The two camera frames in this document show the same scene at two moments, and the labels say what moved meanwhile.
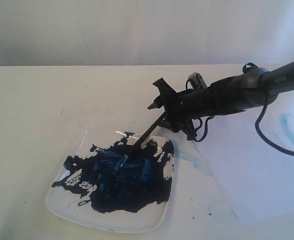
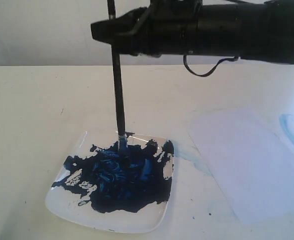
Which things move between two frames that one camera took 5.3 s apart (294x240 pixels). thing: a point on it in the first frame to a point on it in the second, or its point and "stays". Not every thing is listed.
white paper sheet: [260, 182] stays
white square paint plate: [103, 186] stays
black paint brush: [125, 157] to [122, 139]
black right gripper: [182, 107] to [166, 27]
